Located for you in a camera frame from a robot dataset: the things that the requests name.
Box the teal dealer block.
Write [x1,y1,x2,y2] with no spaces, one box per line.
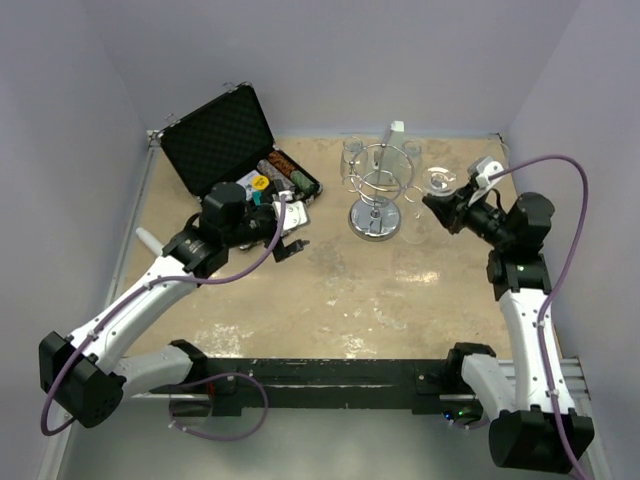
[252,191,263,206]

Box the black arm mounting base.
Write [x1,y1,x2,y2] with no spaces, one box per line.
[152,358,481,416]

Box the back left hanging wine glass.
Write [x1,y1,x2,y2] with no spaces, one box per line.
[340,136,368,178]

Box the back right hanging wine glass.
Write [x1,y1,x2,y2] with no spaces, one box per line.
[402,140,423,174]

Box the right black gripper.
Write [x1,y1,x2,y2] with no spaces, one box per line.
[425,180,514,250]

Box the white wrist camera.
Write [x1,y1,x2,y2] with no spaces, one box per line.
[273,190,311,234]
[467,156,504,190]

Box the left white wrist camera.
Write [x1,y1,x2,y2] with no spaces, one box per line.
[273,190,311,234]

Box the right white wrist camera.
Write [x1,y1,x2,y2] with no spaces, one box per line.
[467,156,504,190]

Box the white playing card box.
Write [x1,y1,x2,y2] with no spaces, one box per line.
[236,170,270,198]

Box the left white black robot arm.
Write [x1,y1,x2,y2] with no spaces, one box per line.
[38,182,310,437]

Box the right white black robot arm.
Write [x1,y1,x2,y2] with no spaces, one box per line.
[422,186,595,474]

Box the white grey handheld tool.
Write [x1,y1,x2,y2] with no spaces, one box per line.
[135,227,163,257]

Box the brown orange chip stack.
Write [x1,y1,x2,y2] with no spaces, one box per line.
[267,151,305,188]

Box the chrome wine glass rack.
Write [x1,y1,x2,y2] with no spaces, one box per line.
[341,143,415,242]

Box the hanging wine glass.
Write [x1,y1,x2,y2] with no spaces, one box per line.
[402,140,423,174]
[340,136,368,178]

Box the black poker chip case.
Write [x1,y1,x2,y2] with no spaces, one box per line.
[158,82,323,204]

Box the grey purple chip stack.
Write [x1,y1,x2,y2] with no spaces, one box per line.
[256,159,295,192]

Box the green chip stack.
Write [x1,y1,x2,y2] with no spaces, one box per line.
[291,170,318,196]

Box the clear wine glass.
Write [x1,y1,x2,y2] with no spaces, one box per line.
[400,166,458,245]
[481,140,510,167]

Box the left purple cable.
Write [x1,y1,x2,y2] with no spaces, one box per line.
[39,194,288,441]

